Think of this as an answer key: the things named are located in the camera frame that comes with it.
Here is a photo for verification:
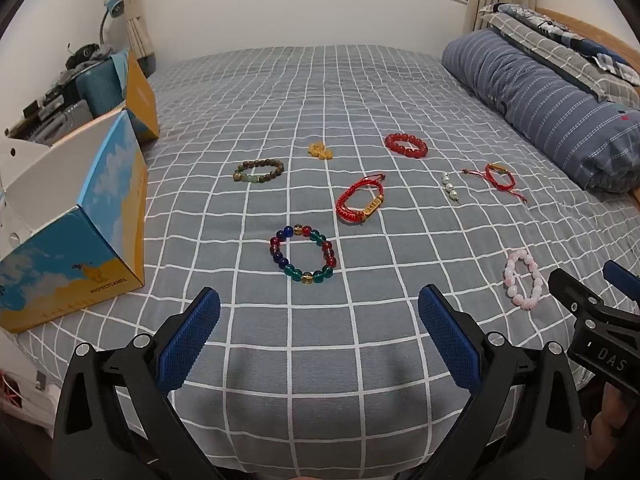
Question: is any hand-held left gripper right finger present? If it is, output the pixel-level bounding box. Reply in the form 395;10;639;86
400;284;586;480

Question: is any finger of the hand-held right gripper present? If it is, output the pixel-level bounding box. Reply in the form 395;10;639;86
547;268;608;322
602;260;640;317

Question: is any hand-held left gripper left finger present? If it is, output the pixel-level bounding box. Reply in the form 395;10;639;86
52;286;226;480

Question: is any pink bead bracelet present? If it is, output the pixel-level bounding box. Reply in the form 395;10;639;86
504;248;545;309

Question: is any multicolour glass bead bracelet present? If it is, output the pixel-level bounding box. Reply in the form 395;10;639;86
269;225;337;287

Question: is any thin red cord bracelet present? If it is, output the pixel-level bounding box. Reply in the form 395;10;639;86
461;161;528;204

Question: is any blue and yellow cardboard box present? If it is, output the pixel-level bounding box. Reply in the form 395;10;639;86
0;50;161;335

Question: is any person's right hand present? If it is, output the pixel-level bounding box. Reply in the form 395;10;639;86
587;385;640;468

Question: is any blue striped pillow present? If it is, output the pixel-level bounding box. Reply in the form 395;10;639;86
441;28;640;193

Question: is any grey check pillow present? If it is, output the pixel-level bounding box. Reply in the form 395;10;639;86
479;10;640;106

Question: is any wooden headboard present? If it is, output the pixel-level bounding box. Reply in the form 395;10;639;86
535;7;640;68

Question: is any grey suitcase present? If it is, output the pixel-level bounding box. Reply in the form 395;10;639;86
22;100;96;146

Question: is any dark blue patterned pillow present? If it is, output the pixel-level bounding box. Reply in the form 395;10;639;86
492;2;636;73

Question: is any teal suitcase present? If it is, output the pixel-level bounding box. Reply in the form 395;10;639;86
75;57;128;116

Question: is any pile of dark gadgets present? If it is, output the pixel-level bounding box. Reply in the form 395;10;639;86
22;77;81;116

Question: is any teal cloth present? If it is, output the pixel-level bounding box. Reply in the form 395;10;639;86
110;49;132;86

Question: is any grey check bed sheet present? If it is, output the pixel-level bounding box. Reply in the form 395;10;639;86
10;44;640;480

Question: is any black bag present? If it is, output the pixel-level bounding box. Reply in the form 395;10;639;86
66;44;101;68

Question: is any blue desk lamp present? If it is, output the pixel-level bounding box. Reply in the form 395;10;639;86
98;0;126;46

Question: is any pearl bead string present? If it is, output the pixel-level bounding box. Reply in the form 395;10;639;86
442;172;461;206

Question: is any thick red braided bracelet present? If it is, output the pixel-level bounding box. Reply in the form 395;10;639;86
335;173;387;225

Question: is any brown and green bead bracelet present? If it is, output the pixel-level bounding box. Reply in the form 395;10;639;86
232;158;285;184

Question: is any red bead bracelet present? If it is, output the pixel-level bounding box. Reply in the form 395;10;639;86
384;132;429;159

